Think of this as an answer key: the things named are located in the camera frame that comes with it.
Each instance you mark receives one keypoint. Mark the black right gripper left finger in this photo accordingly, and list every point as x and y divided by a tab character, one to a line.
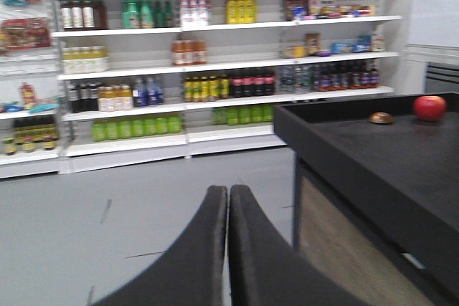
190	271

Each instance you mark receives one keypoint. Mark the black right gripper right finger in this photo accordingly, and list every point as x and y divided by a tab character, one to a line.
264	269

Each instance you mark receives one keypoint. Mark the black wooden produce display stand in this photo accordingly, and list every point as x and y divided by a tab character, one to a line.
402	178

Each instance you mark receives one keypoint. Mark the brown bread roll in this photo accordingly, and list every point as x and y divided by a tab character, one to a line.
381	118

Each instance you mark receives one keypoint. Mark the white store shelving unit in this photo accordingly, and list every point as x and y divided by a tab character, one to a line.
92	84

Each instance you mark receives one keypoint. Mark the bright red apple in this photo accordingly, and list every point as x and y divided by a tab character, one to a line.
429	107

